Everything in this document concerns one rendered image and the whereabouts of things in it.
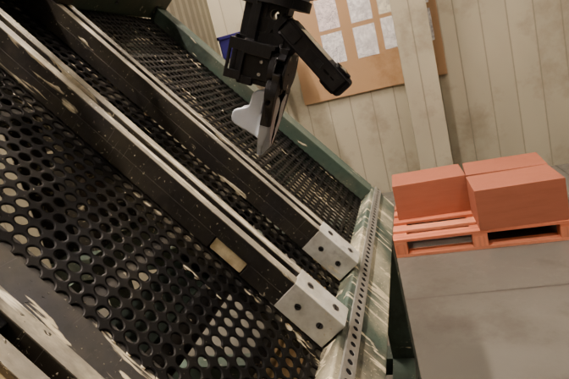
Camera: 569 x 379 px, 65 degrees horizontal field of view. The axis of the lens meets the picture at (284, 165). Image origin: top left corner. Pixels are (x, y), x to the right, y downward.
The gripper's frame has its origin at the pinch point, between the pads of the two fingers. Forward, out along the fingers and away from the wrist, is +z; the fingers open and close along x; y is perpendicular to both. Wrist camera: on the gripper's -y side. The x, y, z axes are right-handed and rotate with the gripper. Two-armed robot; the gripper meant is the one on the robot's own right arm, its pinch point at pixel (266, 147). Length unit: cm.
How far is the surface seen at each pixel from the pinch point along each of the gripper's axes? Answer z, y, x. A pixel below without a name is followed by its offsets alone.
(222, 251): 27.4, 7.4, -16.2
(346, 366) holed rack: 36.5, -21.2, -8.2
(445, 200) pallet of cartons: 78, -84, -277
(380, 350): 40, -28, -21
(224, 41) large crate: 9, 132, -337
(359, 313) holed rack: 37, -22, -26
